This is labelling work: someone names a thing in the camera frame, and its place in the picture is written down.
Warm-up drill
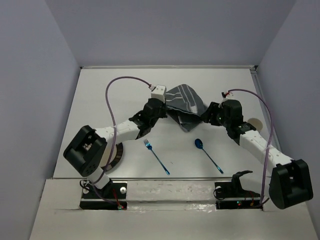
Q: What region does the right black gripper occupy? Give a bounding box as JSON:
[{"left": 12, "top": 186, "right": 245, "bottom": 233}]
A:
[{"left": 199, "top": 101, "right": 231, "bottom": 128}]

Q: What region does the grey striped cloth napkin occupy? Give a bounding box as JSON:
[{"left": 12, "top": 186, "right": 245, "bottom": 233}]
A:
[{"left": 165, "top": 84, "right": 208, "bottom": 132}]

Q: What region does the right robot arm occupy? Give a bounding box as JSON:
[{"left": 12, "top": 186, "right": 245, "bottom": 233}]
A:
[{"left": 201, "top": 99, "right": 314, "bottom": 210}]

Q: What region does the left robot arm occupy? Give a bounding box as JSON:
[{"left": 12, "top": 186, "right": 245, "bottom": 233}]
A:
[{"left": 63, "top": 98, "right": 167, "bottom": 198}]

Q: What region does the black rimmed dinner plate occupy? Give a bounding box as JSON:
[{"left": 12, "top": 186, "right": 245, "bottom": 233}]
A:
[{"left": 99, "top": 142, "right": 124, "bottom": 172}]

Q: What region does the blue metal fork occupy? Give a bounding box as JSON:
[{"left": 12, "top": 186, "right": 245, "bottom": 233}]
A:
[{"left": 143, "top": 139, "right": 170, "bottom": 176}]

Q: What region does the blue metal spoon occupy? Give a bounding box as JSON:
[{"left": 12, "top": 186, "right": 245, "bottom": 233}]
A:
[{"left": 194, "top": 138, "right": 224, "bottom": 174}]

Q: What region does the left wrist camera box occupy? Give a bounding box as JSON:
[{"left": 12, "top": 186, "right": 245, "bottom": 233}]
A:
[{"left": 150, "top": 85, "right": 167, "bottom": 103}]

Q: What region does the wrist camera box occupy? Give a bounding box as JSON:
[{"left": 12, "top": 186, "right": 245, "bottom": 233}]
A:
[
  {"left": 221, "top": 91, "right": 234, "bottom": 102},
  {"left": 150, "top": 85, "right": 167, "bottom": 103}
]

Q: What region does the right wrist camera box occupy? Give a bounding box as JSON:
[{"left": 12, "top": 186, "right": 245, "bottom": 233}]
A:
[{"left": 221, "top": 91, "right": 234, "bottom": 102}]

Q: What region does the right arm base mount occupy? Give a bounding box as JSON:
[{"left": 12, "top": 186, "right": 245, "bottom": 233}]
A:
[{"left": 213, "top": 170, "right": 263, "bottom": 210}]

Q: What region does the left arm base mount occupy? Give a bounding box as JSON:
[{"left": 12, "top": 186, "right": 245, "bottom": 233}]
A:
[{"left": 79, "top": 180, "right": 128, "bottom": 211}]

